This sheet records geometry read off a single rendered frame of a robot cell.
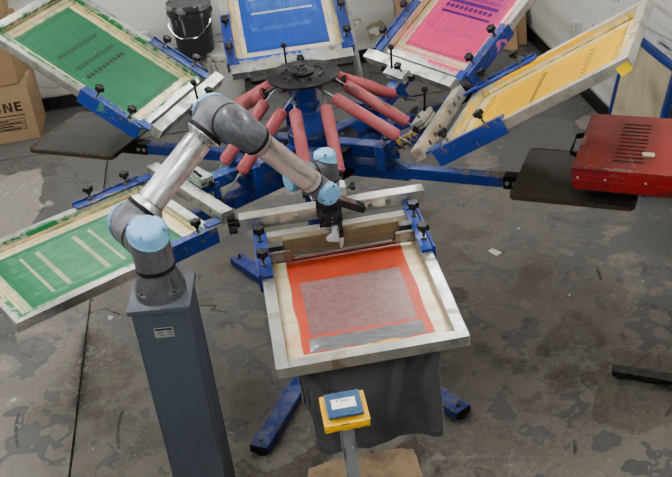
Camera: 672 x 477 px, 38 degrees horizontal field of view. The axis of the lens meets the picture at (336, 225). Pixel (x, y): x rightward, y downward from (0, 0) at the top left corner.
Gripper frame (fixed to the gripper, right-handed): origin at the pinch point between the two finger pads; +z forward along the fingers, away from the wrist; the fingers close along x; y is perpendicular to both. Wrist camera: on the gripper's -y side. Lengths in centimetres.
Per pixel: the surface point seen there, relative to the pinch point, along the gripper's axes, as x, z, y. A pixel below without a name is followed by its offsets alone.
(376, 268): 12.5, 5.5, -9.5
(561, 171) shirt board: -33, 6, -91
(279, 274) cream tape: 6.1, 5.5, 23.2
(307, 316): 33.0, 5.5, 16.8
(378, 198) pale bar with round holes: -20.5, -2.5, -17.1
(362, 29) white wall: -411, 74, -72
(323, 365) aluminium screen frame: 61, 4, 15
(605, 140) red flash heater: -24, -9, -104
